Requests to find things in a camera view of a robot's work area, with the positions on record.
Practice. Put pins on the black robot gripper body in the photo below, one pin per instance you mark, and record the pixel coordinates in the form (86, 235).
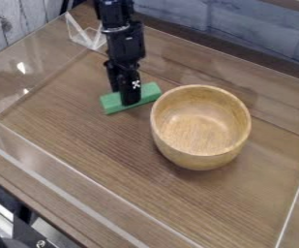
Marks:
(126, 45)

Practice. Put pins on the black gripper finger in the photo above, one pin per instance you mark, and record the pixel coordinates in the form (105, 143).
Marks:
(130, 86)
(113, 72)

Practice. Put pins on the green rectangular block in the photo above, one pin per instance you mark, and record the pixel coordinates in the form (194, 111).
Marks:
(111, 102)

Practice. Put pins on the round wooden bowl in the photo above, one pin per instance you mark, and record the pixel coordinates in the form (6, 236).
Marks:
(201, 126)

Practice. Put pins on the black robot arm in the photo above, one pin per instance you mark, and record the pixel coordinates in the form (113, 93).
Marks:
(115, 13)

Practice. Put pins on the clear acrylic corner bracket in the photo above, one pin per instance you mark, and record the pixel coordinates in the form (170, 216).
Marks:
(89, 37)

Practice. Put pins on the clear acrylic tray wall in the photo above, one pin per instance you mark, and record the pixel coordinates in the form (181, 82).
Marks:
(94, 171)

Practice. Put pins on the black metal bracket with bolt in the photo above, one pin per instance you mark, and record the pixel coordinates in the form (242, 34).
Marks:
(29, 236)

